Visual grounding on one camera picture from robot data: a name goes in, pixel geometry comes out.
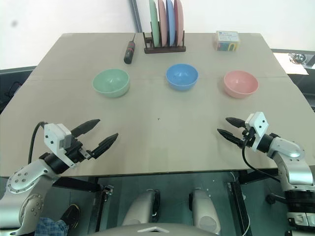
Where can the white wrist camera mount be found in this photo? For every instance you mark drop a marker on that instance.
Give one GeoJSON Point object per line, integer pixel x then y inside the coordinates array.
{"type": "Point", "coordinates": [258, 127]}
{"type": "Point", "coordinates": [55, 138]}

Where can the dark wooden plate rack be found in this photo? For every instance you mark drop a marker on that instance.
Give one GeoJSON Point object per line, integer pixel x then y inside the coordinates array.
{"type": "Point", "coordinates": [163, 48]}

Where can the black table frame bar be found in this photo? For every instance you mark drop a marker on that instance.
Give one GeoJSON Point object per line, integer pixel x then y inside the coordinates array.
{"type": "Point", "coordinates": [76, 184]}

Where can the dark pink plate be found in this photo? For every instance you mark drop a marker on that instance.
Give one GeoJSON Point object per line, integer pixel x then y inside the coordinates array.
{"type": "Point", "coordinates": [179, 19]}

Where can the blue plaid trouser leg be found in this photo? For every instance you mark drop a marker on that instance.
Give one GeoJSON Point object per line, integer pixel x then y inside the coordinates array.
{"type": "Point", "coordinates": [51, 227]}

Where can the light pink plate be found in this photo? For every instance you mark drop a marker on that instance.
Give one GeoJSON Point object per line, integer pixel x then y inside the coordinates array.
{"type": "Point", "coordinates": [162, 20]}

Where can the grey robot torso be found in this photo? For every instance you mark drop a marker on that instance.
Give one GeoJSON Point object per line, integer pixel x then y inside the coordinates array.
{"type": "Point", "coordinates": [155, 229]}

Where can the shiny metal object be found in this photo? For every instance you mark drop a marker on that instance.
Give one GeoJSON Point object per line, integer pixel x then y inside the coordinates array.
{"type": "Point", "coordinates": [298, 58]}

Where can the black shoe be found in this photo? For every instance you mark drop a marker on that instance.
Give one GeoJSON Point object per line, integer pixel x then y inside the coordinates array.
{"type": "Point", "coordinates": [71, 217]}

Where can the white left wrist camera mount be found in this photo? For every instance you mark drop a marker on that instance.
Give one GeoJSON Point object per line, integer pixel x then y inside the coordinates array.
{"type": "Point", "coordinates": [55, 138]}

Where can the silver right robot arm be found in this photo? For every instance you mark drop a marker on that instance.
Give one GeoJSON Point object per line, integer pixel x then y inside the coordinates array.
{"type": "Point", "coordinates": [290, 157]}

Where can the silver left robot leg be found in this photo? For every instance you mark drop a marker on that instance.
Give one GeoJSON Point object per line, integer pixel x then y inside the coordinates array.
{"type": "Point", "coordinates": [141, 207]}

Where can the silver robot leg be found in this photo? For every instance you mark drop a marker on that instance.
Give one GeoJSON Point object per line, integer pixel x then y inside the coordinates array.
{"type": "Point", "coordinates": [205, 211]}
{"type": "Point", "coordinates": [141, 207]}

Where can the clear box of coloured clips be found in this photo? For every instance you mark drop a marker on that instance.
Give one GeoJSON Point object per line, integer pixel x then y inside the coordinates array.
{"type": "Point", "coordinates": [226, 41]}

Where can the green bowl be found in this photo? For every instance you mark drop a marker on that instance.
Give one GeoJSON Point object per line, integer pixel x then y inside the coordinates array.
{"type": "Point", "coordinates": [111, 82]}

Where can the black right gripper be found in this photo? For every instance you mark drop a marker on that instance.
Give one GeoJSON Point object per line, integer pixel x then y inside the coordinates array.
{"type": "Point", "coordinates": [248, 136]}

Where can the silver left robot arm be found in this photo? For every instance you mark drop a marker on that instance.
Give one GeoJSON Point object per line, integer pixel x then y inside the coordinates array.
{"type": "Point", "coordinates": [27, 179]}

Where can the pink bowl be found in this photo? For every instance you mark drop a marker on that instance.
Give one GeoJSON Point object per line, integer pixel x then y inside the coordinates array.
{"type": "Point", "coordinates": [240, 83]}

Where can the black table leg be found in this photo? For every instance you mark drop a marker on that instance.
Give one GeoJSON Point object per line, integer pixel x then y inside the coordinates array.
{"type": "Point", "coordinates": [240, 206]}

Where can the green plate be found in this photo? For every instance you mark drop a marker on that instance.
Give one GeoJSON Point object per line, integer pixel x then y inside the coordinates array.
{"type": "Point", "coordinates": [153, 19]}

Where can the white paper sheet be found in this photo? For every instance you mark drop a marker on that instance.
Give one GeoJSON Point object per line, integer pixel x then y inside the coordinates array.
{"type": "Point", "coordinates": [285, 64]}

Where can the blue bowl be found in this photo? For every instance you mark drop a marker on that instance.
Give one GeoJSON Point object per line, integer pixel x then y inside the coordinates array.
{"type": "Point", "coordinates": [182, 76]}

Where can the blue plate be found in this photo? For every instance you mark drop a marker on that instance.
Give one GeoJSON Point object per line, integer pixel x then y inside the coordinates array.
{"type": "Point", "coordinates": [170, 20]}

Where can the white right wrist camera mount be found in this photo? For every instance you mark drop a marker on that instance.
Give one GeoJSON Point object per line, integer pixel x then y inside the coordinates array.
{"type": "Point", "coordinates": [258, 127]}

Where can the silver right robot leg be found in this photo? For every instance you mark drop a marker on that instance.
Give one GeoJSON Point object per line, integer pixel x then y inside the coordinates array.
{"type": "Point", "coordinates": [205, 211]}

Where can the black screwdriver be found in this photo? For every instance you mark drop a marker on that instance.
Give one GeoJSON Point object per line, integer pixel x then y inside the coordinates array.
{"type": "Point", "coordinates": [129, 51]}

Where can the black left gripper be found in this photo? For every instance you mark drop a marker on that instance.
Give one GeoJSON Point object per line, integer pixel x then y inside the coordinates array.
{"type": "Point", "coordinates": [76, 152]}

